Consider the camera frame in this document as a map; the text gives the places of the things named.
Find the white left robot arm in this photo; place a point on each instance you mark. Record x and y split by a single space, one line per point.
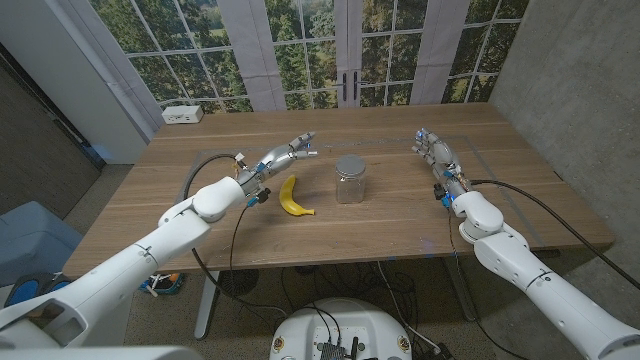
125 265

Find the colourful sneaker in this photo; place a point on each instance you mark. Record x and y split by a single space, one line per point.
162 284

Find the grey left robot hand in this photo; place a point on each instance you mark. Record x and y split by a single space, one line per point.
272 160

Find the black round floor fan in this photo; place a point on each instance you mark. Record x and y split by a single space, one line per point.
237 282

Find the black and blue foot pedal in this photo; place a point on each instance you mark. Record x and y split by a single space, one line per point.
22 292

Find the grey table leg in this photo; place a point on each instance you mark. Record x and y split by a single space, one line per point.
462 295

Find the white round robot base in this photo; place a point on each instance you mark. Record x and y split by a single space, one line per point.
340 325

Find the printed window backdrop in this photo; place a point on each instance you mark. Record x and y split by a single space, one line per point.
300 50

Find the white table leg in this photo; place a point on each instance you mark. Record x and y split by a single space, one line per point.
205 310

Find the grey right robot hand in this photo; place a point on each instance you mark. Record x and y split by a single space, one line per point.
442 160

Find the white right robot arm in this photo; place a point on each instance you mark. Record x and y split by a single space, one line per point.
550 295

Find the blue grey storage bin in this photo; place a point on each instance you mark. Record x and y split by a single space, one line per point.
30 240

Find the white power outlet box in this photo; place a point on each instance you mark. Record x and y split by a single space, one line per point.
182 115

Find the white robot torso edge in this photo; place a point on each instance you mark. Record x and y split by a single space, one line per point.
100 354

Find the clear plastic jar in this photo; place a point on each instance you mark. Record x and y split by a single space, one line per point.
350 192

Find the yellow toy banana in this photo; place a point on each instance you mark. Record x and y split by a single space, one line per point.
287 200

